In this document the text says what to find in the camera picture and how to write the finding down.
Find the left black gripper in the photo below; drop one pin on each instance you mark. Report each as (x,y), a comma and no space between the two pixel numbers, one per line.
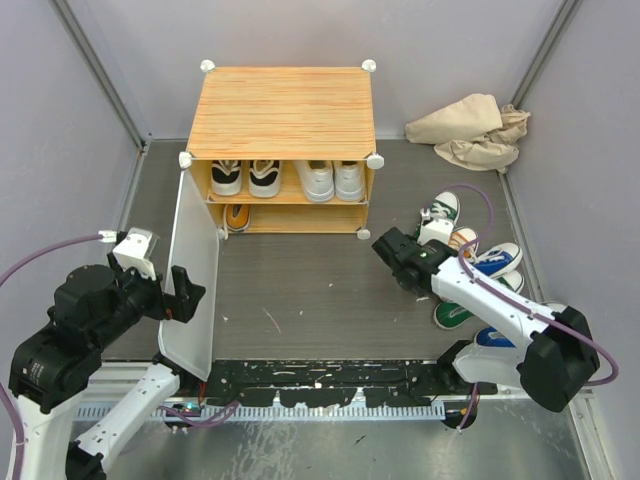
(183,304)

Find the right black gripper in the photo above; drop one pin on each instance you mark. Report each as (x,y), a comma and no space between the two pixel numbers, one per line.
(410,238)

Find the white cabinet door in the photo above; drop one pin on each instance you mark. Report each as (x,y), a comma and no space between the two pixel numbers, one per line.
(193,255)

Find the orange sneaker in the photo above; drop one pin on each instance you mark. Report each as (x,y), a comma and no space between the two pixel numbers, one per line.
(461,236)
(236,219)

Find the black white sneaker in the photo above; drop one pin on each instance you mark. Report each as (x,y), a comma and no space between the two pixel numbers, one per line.
(264,178)
(226,177)

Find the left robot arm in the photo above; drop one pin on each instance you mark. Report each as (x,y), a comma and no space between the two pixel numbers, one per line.
(50,371)

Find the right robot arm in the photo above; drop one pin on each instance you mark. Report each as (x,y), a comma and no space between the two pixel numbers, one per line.
(552,356)

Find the wooden shoe cabinet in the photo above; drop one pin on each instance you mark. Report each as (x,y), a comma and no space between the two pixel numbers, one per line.
(286,114)

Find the green sneaker lower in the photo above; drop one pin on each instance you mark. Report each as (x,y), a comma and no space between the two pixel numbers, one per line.
(449,315)

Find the green sneaker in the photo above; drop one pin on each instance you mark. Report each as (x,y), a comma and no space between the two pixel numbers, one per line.
(444,205)
(449,315)

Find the green sneaker upper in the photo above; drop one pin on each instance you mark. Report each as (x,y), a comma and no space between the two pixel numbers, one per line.
(444,205)

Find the blue sneaker upper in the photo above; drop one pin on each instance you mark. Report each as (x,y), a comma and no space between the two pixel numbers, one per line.
(499,260)

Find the blue sneaker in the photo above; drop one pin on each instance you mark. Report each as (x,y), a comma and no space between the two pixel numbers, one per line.
(499,260)
(490,337)

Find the blue sneaker lower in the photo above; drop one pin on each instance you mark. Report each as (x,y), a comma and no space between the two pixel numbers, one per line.
(490,337)

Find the beige cloth bag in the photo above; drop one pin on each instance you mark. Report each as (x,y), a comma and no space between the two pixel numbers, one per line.
(474,133)

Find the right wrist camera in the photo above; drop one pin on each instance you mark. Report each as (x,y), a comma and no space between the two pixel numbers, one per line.
(439,229)

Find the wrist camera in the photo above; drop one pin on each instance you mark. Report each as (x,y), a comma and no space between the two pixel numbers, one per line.
(439,229)
(135,250)

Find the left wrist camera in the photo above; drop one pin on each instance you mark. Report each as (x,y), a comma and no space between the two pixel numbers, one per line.
(135,250)

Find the white cable tray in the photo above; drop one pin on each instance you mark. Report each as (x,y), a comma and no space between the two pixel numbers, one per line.
(95,411)

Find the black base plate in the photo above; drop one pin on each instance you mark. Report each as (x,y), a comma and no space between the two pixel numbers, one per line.
(315,384)

